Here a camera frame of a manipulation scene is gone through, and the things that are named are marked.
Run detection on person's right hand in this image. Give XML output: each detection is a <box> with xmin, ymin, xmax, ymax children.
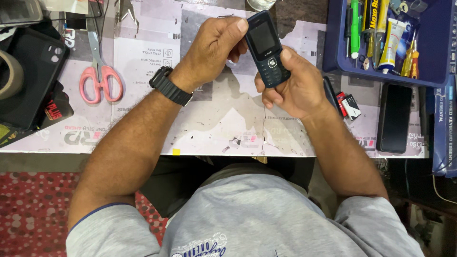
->
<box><xmin>254</xmin><ymin>47</ymin><xmax>332</xmax><ymax>121</ymax></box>

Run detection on person's left hand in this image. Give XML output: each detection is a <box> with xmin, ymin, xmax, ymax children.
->
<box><xmin>178</xmin><ymin>16</ymin><xmax>249</xmax><ymax>94</ymax></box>

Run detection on dark blue keypad phone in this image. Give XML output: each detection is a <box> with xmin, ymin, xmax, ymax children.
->
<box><xmin>244</xmin><ymin>10</ymin><xmax>291</xmax><ymax>89</ymax></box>

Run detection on black phone back cover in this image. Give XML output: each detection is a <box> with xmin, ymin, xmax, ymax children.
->
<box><xmin>323</xmin><ymin>76</ymin><xmax>340</xmax><ymax>112</ymax></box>

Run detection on red black small battery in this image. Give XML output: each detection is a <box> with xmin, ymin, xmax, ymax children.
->
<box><xmin>336</xmin><ymin>92</ymin><xmax>348</xmax><ymax>118</ymax></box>

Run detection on black wrist watch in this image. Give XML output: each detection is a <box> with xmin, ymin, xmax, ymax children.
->
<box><xmin>149</xmin><ymin>66</ymin><xmax>194</xmax><ymax>107</ymax></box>

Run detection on black white small box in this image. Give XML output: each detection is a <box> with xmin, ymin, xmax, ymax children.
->
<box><xmin>342</xmin><ymin>94</ymin><xmax>362</xmax><ymax>121</ymax></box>

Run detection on printed paper table mat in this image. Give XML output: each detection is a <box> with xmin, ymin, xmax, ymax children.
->
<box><xmin>0</xmin><ymin>0</ymin><xmax>429</xmax><ymax>159</ymax></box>

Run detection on clear glass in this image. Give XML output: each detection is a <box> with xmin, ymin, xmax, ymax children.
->
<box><xmin>246</xmin><ymin>0</ymin><xmax>277</xmax><ymax>11</ymax></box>

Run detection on black slim tool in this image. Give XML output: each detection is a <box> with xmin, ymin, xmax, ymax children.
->
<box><xmin>344</xmin><ymin>7</ymin><xmax>353</xmax><ymax>58</ymax></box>

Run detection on metal tweezers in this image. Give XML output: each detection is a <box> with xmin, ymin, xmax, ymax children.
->
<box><xmin>117</xmin><ymin>0</ymin><xmax>140</xmax><ymax>26</ymax></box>

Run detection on black touchscreen smartphone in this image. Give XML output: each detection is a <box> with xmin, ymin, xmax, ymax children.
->
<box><xmin>376</xmin><ymin>83</ymin><xmax>413</xmax><ymax>154</ymax></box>

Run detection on yellow glue tube black print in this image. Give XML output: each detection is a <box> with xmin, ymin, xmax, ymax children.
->
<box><xmin>362</xmin><ymin>0</ymin><xmax>379</xmax><ymax>58</ymax></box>

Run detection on white tube with yellow band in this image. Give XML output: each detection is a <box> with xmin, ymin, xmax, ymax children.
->
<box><xmin>378</xmin><ymin>18</ymin><xmax>407</xmax><ymax>75</ymax></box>

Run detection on slim yellow glue tube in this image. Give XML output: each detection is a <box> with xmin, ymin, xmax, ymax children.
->
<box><xmin>373</xmin><ymin>0</ymin><xmax>390</xmax><ymax>69</ymax></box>

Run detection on blue sachet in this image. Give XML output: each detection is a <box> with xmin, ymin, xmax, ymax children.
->
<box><xmin>394</xmin><ymin>21</ymin><xmax>415</xmax><ymax>74</ymax></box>

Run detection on grey t-shirt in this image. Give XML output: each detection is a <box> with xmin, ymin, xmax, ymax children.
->
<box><xmin>66</xmin><ymin>162</ymin><xmax>425</xmax><ymax>257</ymax></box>

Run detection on dark trousers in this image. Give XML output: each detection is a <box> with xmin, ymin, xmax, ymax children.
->
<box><xmin>139</xmin><ymin>156</ymin><xmax>315</xmax><ymax>219</ymax></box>

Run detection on blue plastic tray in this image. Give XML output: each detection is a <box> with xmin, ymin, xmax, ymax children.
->
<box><xmin>323</xmin><ymin>0</ymin><xmax>455</xmax><ymax>88</ymax></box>

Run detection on blue keyboard carton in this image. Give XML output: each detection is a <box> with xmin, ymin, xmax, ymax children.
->
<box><xmin>432</xmin><ymin>74</ymin><xmax>457</xmax><ymax>178</ymax></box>

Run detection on black packet with red print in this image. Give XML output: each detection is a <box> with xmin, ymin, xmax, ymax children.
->
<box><xmin>39</xmin><ymin>81</ymin><xmax>75</xmax><ymax>130</ymax></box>

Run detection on transparent plastic case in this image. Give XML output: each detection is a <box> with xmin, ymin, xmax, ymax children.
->
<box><xmin>0</xmin><ymin>0</ymin><xmax>44</xmax><ymax>26</ymax></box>

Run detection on brown tape roll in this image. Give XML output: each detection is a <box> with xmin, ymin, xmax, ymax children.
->
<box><xmin>0</xmin><ymin>50</ymin><xmax>25</xmax><ymax>100</ymax></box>

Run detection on green yellow packet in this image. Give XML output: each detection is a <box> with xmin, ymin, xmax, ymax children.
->
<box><xmin>0</xmin><ymin>123</ymin><xmax>19</xmax><ymax>148</ymax></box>

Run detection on red dotted floor mat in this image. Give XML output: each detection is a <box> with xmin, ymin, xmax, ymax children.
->
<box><xmin>0</xmin><ymin>172</ymin><xmax>169</xmax><ymax>257</ymax></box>

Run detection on pink handled scissors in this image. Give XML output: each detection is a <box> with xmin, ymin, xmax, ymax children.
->
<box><xmin>79</xmin><ymin>7</ymin><xmax>124</xmax><ymax>105</ymax></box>

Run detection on yellow handled screwdriver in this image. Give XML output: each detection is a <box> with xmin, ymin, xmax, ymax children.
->
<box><xmin>401</xmin><ymin>30</ymin><xmax>417</xmax><ymax>78</ymax></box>

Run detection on red orange handled screwdriver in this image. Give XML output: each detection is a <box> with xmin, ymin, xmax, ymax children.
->
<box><xmin>409</xmin><ymin>50</ymin><xmax>420</xmax><ymax>80</ymax></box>

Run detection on white cable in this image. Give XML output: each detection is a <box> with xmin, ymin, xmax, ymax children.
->
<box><xmin>432</xmin><ymin>174</ymin><xmax>457</xmax><ymax>206</ymax></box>

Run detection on black smartphone with camera cutout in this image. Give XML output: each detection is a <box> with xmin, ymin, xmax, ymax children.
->
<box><xmin>0</xmin><ymin>28</ymin><xmax>70</xmax><ymax>131</ymax></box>

